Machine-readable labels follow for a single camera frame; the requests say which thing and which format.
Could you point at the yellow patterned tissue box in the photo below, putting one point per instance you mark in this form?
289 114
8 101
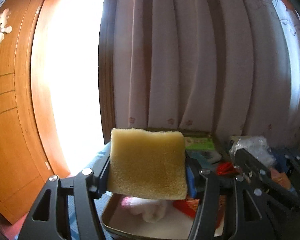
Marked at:
241 140

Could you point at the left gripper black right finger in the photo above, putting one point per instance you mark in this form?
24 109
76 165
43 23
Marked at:
228 210

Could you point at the red gold embroidered pouch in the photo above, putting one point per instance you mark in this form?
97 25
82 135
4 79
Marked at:
195 185

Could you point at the teal cloth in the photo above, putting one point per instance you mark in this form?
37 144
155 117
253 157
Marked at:
201 160

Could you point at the pink trimmed white towel roll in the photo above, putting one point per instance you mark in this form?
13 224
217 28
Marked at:
149 209

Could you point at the yellow round tin lid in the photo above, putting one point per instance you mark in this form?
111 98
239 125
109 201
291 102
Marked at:
281 179

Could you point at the clear bag of cotton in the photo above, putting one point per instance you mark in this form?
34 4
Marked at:
258 148

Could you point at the yellow sponge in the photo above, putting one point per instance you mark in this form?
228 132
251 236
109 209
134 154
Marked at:
146 164

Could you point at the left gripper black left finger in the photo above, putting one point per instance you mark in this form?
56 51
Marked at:
48 217

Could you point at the green tissue pack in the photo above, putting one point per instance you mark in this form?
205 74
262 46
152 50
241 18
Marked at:
199 144

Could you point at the wooden door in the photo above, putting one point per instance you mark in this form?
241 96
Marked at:
29 149

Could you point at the floral beige curtain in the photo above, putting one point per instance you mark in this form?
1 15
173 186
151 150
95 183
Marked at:
228 67

